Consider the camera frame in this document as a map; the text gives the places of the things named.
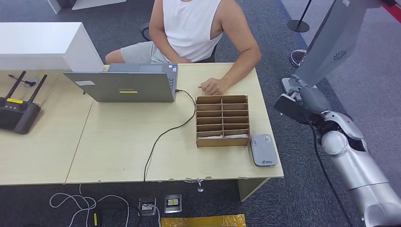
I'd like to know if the person's left hand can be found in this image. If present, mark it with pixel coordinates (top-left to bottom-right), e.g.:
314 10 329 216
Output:
198 78 231 96

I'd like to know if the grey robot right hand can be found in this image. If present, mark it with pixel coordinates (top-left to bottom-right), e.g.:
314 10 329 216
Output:
284 76 332 115

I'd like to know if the cardboard card organizer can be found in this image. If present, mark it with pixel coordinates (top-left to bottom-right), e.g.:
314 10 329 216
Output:
195 95 251 148

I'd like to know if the person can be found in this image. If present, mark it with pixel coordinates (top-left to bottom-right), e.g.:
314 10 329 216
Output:
105 0 262 96

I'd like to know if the grey card reader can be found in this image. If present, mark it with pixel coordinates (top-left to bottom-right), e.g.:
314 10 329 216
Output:
250 133 279 167

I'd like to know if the grey kiosk stand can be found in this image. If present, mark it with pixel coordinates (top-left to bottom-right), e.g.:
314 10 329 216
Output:
281 0 380 102

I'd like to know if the grey laptop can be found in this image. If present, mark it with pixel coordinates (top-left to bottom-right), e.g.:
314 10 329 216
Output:
63 63 179 103

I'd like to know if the beige desk leg panel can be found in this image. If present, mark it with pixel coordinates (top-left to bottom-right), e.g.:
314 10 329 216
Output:
237 177 270 202

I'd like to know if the red barrier belt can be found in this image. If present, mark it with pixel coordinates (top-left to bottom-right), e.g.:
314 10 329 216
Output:
379 1 401 24

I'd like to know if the yellow plastic sheet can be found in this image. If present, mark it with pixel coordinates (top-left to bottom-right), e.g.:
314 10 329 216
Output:
160 214 246 227

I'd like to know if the open floor socket box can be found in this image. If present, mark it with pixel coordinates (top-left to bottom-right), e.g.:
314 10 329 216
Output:
138 197 157 217

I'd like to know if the white furniture panel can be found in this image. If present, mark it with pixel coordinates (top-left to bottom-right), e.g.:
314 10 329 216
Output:
47 0 128 15

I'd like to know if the black device with yellow label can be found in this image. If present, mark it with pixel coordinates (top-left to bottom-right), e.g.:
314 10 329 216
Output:
90 209 105 227

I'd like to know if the white cabinet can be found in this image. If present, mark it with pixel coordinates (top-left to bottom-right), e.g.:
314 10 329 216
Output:
0 22 105 73

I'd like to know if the black router with antennas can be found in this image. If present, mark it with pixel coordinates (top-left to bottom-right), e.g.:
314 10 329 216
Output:
0 70 48 135

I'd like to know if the dark right wrist camera box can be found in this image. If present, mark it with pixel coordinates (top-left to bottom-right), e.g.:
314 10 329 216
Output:
274 93 311 124

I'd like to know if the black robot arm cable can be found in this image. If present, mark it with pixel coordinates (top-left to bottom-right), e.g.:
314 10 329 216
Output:
302 114 355 227

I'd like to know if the black laptop power cable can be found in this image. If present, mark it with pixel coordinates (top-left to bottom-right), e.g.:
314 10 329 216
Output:
143 89 197 183

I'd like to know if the black stanchion post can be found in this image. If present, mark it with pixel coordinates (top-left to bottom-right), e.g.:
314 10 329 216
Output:
287 0 313 33

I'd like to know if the short white socket cable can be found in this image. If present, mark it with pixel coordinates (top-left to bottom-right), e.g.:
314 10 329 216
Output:
153 205 162 227

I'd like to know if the long white floor cable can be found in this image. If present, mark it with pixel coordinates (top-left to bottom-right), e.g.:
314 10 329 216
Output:
49 184 131 227

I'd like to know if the small black cable adapter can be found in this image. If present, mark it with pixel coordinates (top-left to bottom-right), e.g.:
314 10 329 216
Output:
8 74 37 87

